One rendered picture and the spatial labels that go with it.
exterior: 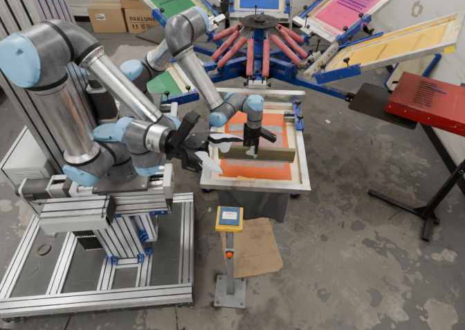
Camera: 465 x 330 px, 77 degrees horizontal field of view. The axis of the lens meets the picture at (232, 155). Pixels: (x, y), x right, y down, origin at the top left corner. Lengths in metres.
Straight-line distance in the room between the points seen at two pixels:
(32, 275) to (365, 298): 2.31
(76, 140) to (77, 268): 1.50
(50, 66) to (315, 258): 2.18
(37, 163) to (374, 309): 2.25
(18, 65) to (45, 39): 0.09
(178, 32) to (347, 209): 2.16
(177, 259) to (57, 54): 1.65
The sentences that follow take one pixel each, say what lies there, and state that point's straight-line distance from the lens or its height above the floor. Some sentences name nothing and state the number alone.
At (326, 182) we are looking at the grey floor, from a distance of 3.02.
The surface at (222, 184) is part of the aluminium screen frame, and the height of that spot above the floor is 0.99.
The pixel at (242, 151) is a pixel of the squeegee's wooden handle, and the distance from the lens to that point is 1.55.
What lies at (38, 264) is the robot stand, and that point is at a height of 0.21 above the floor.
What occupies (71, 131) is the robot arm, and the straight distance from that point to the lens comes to 1.04.
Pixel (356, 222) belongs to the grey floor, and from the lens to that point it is 2.82.
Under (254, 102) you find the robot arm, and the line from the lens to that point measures 1.33.
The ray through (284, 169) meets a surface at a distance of 1.72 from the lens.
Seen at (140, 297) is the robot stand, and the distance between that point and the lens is 2.19.
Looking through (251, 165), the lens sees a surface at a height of 0.96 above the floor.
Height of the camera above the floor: 2.20
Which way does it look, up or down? 45 degrees down
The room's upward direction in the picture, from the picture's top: straight up
